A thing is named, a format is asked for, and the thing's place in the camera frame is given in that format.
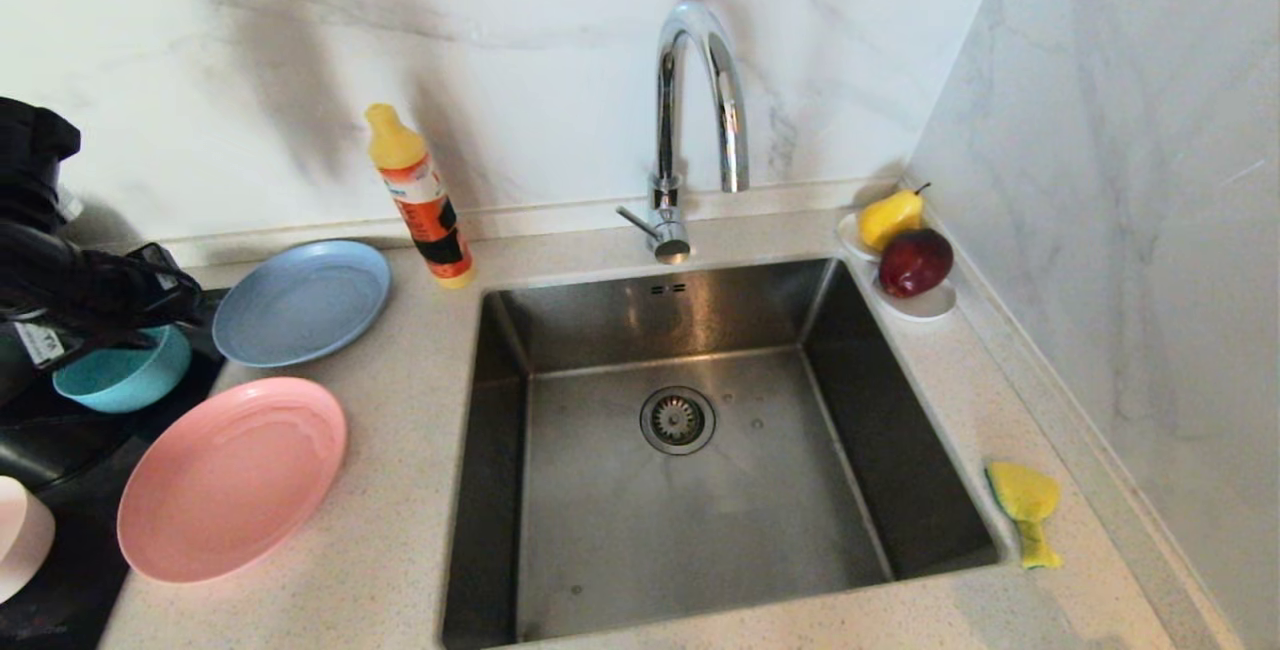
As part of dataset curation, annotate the teal bowl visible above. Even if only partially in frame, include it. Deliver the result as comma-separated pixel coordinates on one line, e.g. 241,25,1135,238
52,325,193,415

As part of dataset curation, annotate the blue plate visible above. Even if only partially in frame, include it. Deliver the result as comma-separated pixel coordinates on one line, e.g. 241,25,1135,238
212,239,392,368

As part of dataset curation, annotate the large salmon pink plate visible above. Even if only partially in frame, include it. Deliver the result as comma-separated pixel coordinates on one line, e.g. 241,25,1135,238
116,376,349,585

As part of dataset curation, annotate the small light pink plate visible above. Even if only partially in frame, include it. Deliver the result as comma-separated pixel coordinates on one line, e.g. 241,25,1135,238
0,476,56,604

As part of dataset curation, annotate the orange dish soap bottle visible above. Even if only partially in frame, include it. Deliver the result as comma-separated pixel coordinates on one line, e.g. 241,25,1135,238
365,102,476,289

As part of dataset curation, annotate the yellow sponge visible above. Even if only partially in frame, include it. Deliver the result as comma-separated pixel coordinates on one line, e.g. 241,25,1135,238
985,461,1064,571

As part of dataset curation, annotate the metal sink drain strainer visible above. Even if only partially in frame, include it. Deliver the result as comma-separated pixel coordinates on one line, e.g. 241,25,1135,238
640,387,717,457

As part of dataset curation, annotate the stainless steel sink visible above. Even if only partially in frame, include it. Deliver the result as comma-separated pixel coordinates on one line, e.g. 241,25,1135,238
441,256,1004,649

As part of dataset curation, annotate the black induction cooktop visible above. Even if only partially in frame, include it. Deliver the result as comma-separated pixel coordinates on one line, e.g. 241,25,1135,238
0,288,236,650

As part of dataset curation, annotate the chrome gooseneck faucet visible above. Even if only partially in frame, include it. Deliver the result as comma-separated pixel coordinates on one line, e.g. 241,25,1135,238
616,0,750,265

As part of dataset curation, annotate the yellow pear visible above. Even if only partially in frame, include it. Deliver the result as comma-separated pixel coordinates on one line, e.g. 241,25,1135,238
859,182,932,252

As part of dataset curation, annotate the dark red apple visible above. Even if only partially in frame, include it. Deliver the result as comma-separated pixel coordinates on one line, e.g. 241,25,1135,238
879,227,956,298

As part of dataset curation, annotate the white fruit dish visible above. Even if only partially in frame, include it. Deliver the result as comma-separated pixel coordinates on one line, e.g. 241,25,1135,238
838,211,959,322

